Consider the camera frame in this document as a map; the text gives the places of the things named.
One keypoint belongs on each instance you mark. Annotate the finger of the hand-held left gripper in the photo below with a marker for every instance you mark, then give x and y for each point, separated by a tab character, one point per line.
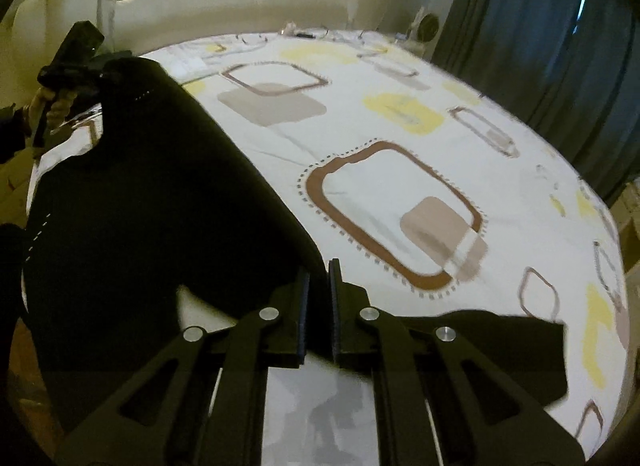
112	64

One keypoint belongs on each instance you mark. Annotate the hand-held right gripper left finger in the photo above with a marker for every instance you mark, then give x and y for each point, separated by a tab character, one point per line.
301	318

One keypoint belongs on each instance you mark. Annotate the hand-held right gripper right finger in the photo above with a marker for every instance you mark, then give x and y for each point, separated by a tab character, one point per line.
334	318

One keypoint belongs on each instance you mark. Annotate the black pants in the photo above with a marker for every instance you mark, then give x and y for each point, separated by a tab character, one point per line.
150	196

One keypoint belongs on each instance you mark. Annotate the person's left hand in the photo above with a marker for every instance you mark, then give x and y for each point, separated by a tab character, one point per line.
62	106

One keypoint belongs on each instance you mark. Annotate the patterned bed sheet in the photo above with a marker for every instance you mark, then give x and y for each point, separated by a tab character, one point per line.
375	120

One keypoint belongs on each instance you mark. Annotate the cardboard box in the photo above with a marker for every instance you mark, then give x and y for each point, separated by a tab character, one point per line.
627	216

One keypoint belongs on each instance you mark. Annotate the dark teal curtain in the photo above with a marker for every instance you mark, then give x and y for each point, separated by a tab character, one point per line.
525	20

